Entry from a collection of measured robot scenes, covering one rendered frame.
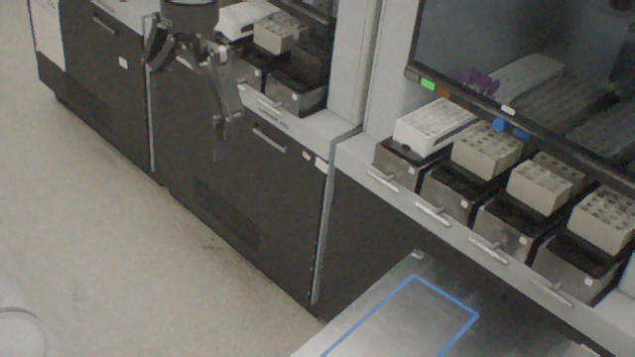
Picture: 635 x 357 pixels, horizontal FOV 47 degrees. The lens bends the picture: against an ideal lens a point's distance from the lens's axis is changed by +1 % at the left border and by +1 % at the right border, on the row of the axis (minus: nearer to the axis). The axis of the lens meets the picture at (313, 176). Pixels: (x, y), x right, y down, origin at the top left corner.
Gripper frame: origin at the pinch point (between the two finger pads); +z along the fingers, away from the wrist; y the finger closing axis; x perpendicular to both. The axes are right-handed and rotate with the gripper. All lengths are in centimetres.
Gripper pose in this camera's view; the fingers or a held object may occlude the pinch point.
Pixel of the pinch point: (191, 128)
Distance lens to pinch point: 105.8
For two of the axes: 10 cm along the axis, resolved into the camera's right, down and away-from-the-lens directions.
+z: -0.9, 7.9, 6.0
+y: 6.9, 4.9, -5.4
